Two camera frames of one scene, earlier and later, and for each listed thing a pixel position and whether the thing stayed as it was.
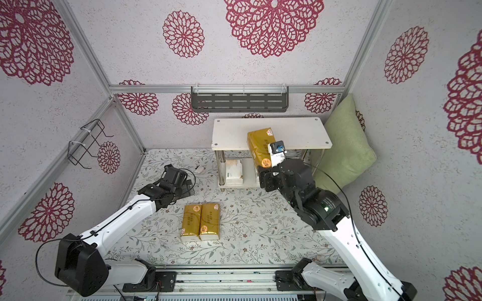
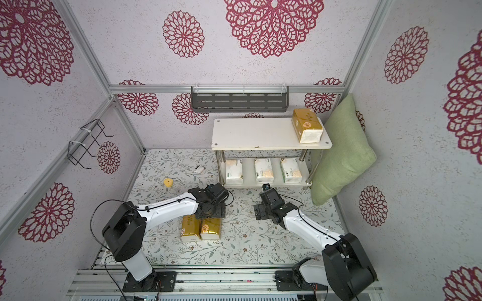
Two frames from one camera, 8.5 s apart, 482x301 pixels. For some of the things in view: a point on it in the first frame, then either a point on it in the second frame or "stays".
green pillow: [351, 153] stays
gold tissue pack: [191, 221] stays
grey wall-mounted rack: [239, 98] stays
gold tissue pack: [258, 140] → [307, 125]
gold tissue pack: [209, 223] stays
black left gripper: [184, 188] → [221, 211]
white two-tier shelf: [236, 167] stays
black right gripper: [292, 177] → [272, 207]
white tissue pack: [234, 172] stays
